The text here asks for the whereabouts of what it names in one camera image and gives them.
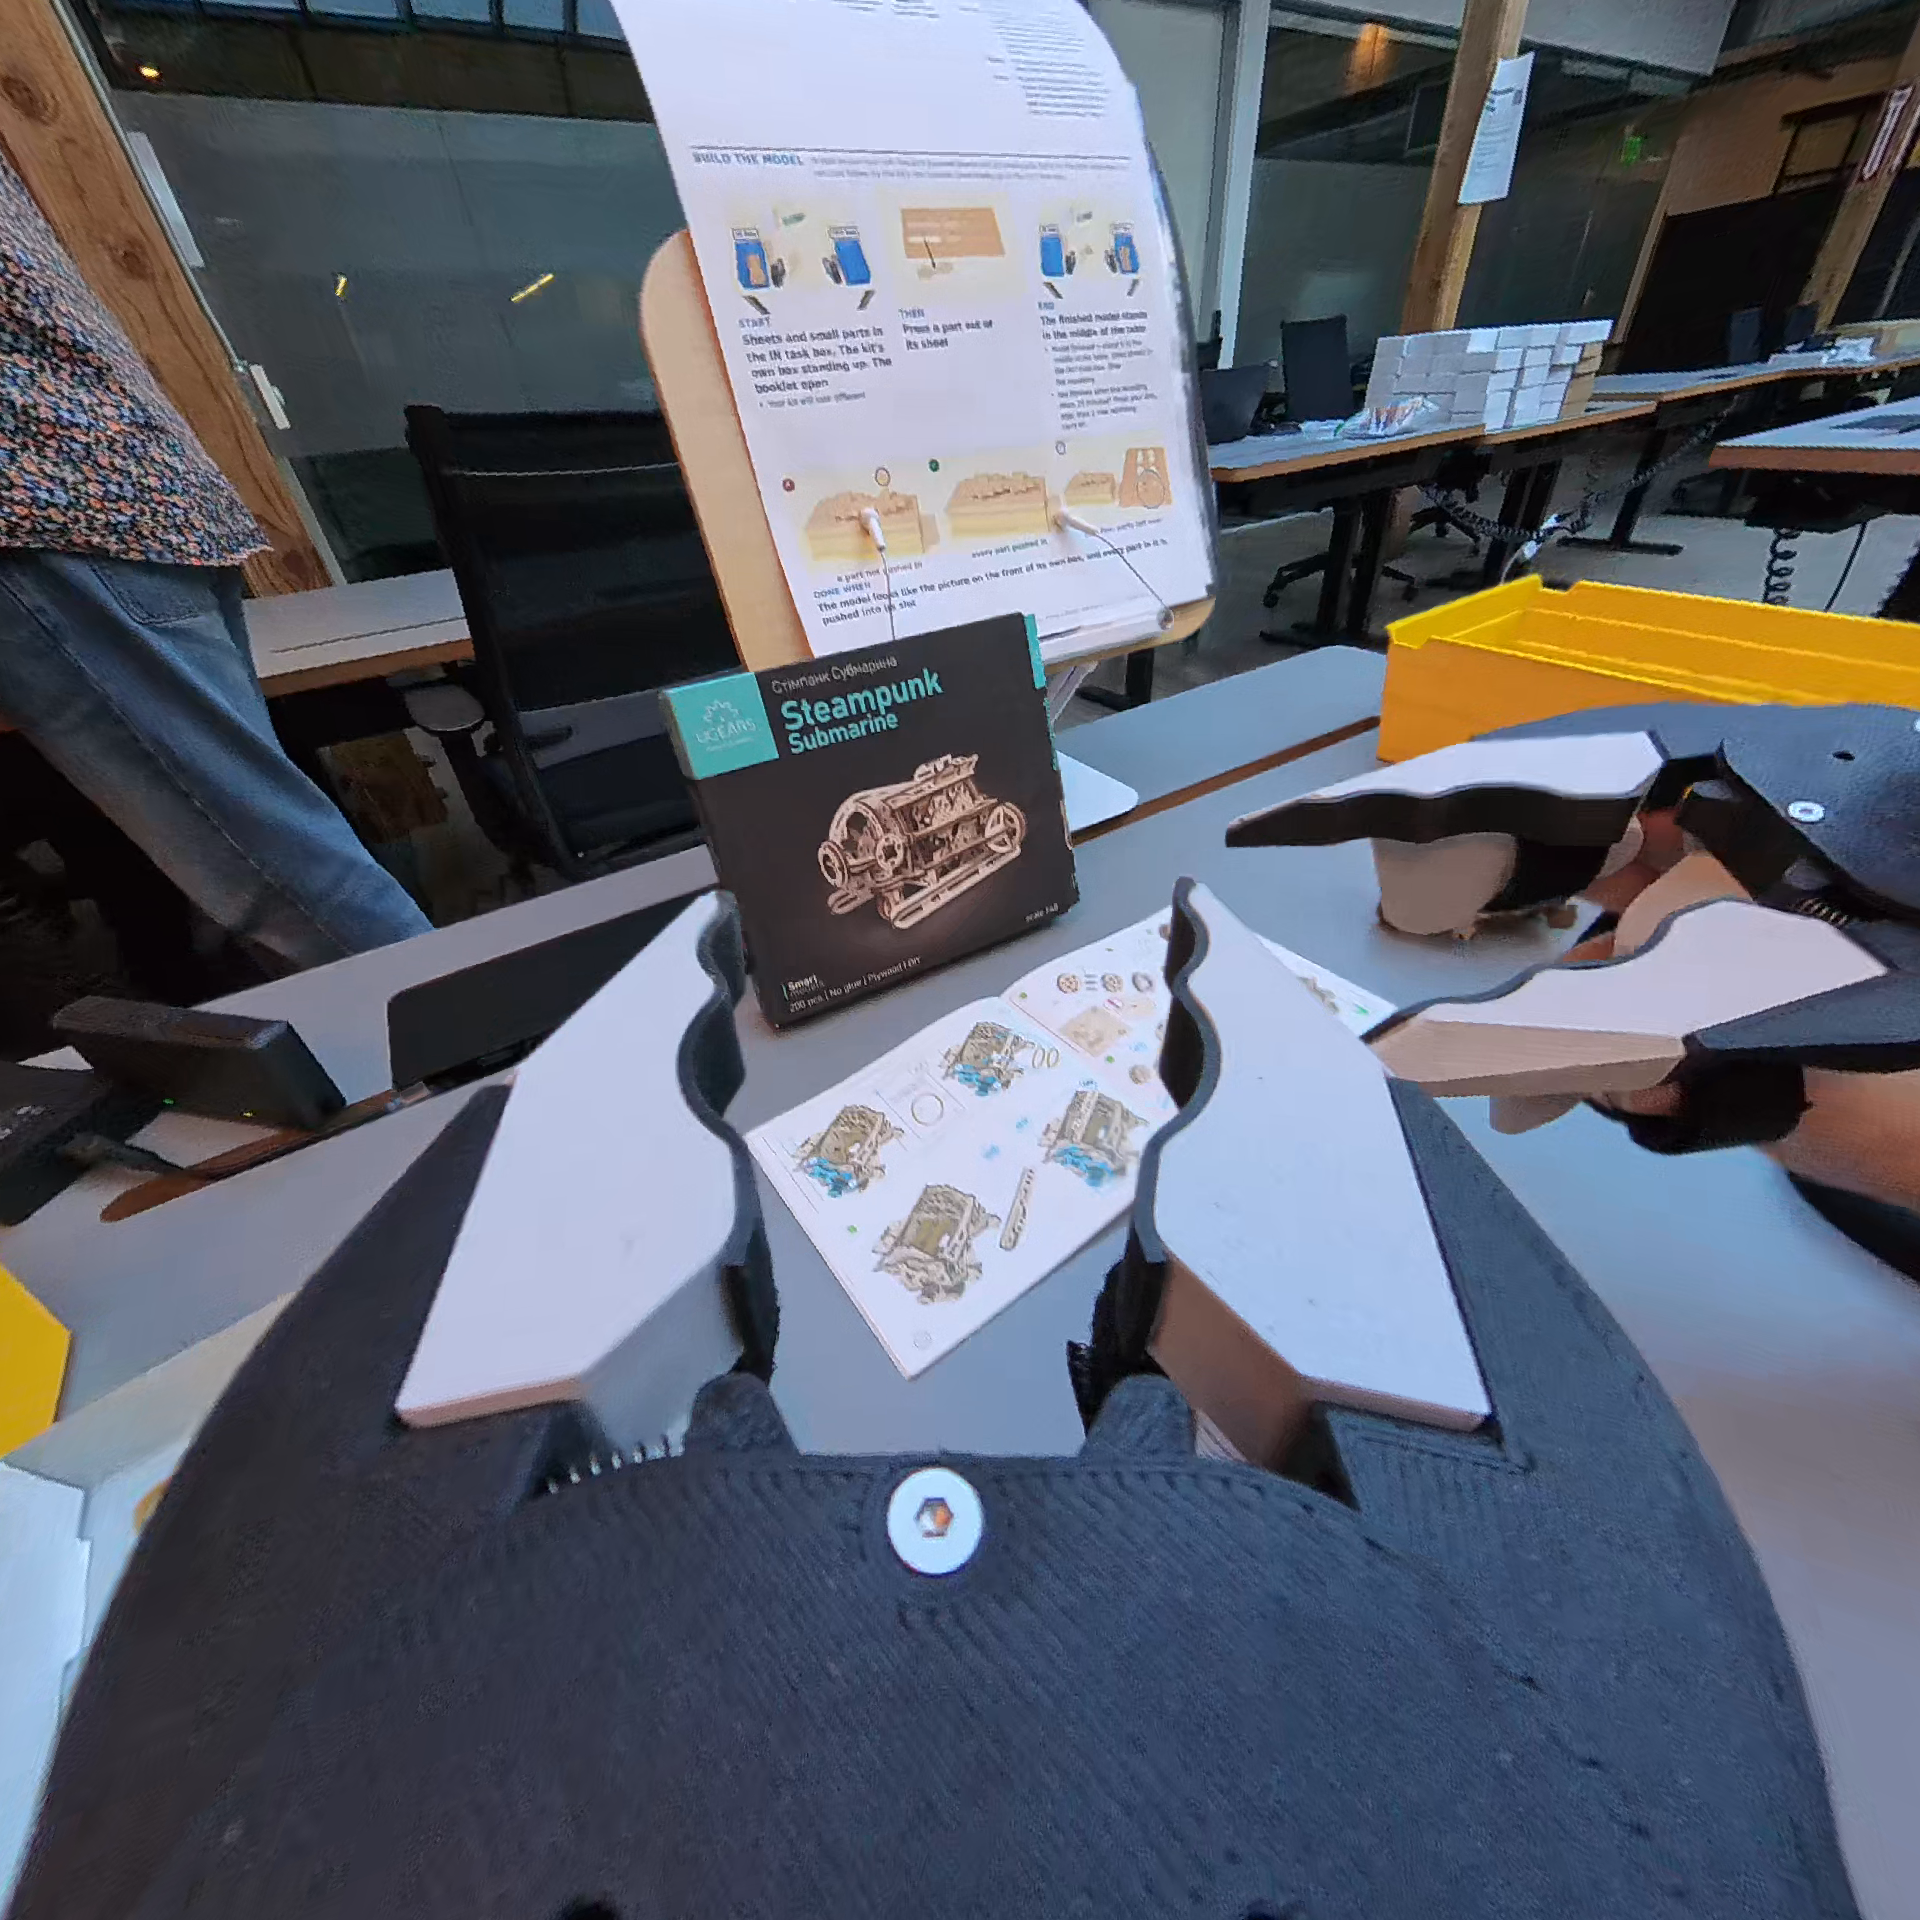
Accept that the black power bank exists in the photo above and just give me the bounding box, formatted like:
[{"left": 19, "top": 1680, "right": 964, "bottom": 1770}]
[{"left": 52, "top": 998, "right": 347, "bottom": 1135}]

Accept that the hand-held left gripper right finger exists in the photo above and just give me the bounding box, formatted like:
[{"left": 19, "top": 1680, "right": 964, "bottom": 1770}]
[{"left": 1070, "top": 880, "right": 1493, "bottom": 1480}]

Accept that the open illustrated assembly booklet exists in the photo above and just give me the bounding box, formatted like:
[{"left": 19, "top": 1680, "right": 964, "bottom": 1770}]
[{"left": 743, "top": 900, "right": 1399, "bottom": 1379}]

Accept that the printed instruction sheet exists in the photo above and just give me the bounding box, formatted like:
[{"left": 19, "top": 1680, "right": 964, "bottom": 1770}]
[{"left": 607, "top": 0, "right": 1222, "bottom": 637}]

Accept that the wooden post with paper sign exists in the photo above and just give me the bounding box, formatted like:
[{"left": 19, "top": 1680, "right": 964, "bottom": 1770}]
[{"left": 1402, "top": 0, "right": 1537, "bottom": 340}]

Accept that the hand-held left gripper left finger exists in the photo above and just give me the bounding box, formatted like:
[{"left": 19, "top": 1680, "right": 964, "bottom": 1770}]
[{"left": 392, "top": 891, "right": 780, "bottom": 1457}]

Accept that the yellow plastic bin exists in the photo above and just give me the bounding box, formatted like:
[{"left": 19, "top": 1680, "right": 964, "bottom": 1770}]
[
  {"left": 0, "top": 1266, "right": 72, "bottom": 1457},
  {"left": 1376, "top": 574, "right": 1920, "bottom": 767}
]

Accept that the black flat panel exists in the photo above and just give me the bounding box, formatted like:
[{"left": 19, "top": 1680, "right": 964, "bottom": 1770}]
[{"left": 386, "top": 885, "right": 708, "bottom": 1091}]

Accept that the person's right hand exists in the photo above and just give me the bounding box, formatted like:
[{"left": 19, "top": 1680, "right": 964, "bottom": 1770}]
[{"left": 1786, "top": 1117, "right": 1920, "bottom": 1210}]

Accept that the black model kit box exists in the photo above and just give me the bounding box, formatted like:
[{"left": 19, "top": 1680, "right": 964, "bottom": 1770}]
[{"left": 659, "top": 611, "right": 1081, "bottom": 1031}]

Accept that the long background desk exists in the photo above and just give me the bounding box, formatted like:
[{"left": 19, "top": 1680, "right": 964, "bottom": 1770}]
[{"left": 1204, "top": 397, "right": 1656, "bottom": 606}]

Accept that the stack of white boxes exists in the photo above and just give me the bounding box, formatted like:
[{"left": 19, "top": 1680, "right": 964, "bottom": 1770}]
[{"left": 1371, "top": 322, "right": 1614, "bottom": 438}]

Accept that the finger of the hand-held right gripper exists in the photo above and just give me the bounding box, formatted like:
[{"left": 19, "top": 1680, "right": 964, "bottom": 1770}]
[
  {"left": 1228, "top": 729, "right": 1665, "bottom": 941},
  {"left": 1368, "top": 900, "right": 1892, "bottom": 1135}
]

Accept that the grey side desk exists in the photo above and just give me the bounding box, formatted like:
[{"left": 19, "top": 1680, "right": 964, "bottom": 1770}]
[{"left": 246, "top": 572, "right": 472, "bottom": 700}]

